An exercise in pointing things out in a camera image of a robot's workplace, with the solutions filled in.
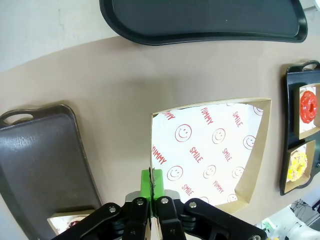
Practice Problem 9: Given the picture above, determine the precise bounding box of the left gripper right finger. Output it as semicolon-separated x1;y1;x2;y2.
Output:
151;169;268;240

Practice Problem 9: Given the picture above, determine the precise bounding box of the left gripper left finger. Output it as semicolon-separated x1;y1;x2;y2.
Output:
51;169;153;240

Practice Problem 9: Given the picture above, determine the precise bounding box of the purple sprinkled donut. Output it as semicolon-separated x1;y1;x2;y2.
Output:
65;219;81;231

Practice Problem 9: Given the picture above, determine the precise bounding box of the white red-printed liner paper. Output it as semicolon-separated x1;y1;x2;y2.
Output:
49;216;85;235
298;84;320;133
289;146;308;185

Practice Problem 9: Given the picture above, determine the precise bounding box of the cardboard box with smile paper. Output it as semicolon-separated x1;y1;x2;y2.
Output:
151;101;266;205

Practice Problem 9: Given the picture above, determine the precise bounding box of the yellow sprinkled donut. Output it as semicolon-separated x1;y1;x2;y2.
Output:
287;151;309;182

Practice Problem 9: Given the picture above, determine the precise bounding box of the red glazed donut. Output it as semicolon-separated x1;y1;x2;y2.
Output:
299;90;318;125

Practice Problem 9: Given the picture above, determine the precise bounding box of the black rimmed serving tray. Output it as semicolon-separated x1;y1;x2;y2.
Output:
99;0;308;46

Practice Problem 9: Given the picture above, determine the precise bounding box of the brown tray with handles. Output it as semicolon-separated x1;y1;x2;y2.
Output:
0;103;103;240

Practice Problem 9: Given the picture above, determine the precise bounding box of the black tray with handles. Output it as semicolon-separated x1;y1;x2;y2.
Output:
279;59;320;197

